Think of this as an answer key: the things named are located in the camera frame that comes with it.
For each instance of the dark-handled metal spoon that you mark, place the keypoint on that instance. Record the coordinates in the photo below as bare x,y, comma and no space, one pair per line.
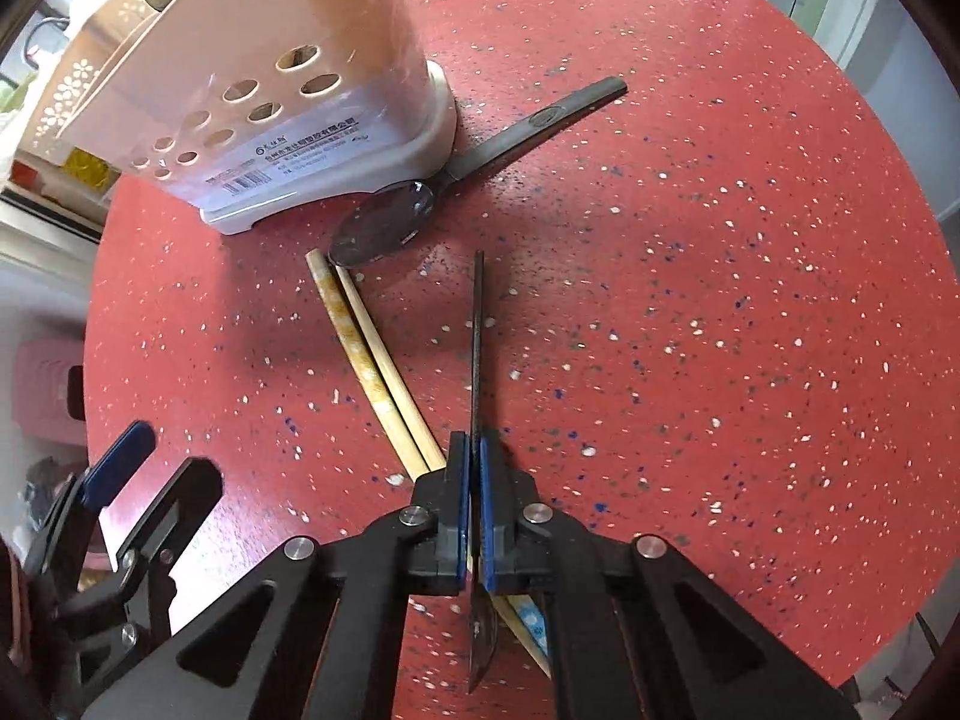
483,625

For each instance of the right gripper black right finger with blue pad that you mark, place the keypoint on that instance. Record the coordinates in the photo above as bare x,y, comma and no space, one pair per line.
634,629

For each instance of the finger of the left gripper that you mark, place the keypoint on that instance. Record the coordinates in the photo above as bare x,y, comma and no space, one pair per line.
62,543
174,517

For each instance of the pink plastic stool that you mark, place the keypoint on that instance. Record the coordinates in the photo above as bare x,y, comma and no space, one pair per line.
48,401

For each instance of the beige plastic utensil holder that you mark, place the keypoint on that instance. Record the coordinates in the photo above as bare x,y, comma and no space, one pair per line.
247,108

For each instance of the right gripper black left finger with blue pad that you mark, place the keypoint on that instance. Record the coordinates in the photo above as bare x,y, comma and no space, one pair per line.
314,630

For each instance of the beige perforated storage cart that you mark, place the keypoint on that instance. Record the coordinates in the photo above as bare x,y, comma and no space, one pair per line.
64,56

